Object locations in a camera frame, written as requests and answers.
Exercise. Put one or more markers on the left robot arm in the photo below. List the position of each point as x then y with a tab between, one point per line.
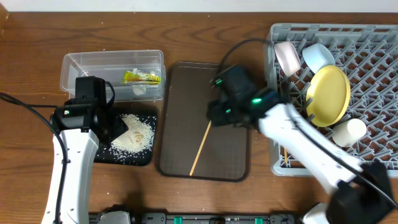
81	128

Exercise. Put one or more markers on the green snack wrapper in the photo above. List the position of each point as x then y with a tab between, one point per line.
137	76

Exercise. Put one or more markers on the yellow plate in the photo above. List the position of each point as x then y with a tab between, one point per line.
329	94

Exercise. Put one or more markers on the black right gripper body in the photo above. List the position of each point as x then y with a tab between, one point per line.
221	115

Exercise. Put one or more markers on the dark brown tray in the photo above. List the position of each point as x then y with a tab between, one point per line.
226	153

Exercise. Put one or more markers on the small white green cup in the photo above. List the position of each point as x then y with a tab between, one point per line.
349	132

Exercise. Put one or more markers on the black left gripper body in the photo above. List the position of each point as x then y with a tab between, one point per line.
115	127

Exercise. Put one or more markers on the pink bowl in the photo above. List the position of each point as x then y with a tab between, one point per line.
287	57

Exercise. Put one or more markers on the black plastic bin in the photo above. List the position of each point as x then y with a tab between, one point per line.
103	155

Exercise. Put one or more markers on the wooden chopstick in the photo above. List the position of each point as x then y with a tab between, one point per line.
285	156
200	149

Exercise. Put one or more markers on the clear plastic bin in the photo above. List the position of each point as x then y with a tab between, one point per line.
111	66

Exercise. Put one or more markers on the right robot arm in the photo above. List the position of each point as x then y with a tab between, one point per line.
359	193

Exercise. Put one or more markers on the blue bowl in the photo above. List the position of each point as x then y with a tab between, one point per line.
317	56

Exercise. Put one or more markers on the grey dishwasher rack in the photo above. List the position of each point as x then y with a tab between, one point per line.
368	55

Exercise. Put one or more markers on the rice food waste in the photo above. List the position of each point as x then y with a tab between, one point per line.
137	142

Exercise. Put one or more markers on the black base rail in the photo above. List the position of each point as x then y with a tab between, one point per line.
123	214

